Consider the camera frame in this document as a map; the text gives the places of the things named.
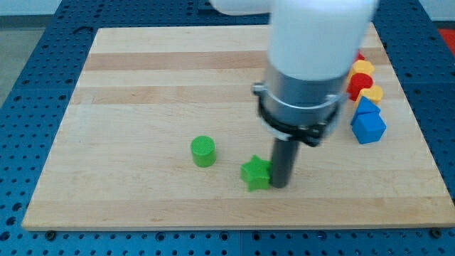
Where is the green cylinder block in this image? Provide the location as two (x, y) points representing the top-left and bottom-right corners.
(191, 135), (217, 168)

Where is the yellow block near blue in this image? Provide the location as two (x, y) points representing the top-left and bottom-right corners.
(355, 85), (384, 107)

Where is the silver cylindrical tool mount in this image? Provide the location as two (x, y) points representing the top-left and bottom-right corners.
(252, 63), (347, 147)

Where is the blue perforated table plate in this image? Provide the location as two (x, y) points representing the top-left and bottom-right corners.
(1, 0), (454, 255)

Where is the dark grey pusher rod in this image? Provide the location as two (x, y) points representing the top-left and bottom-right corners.
(269, 139), (299, 188)

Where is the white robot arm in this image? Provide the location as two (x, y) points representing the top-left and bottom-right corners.
(210, 0), (378, 188)

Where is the red cylinder block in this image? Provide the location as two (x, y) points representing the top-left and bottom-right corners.
(347, 73), (373, 101)

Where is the blue cube block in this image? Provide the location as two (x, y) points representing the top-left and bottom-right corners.
(351, 112), (387, 144)

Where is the blue triangular block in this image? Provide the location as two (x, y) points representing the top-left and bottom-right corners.
(350, 96), (381, 126)

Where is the green star block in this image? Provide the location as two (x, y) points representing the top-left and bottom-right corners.
(240, 155), (271, 191)

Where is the yellow hexagon block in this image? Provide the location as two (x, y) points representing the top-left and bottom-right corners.
(348, 60), (375, 80)

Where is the wooden board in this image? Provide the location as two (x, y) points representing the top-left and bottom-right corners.
(22, 26), (454, 231)

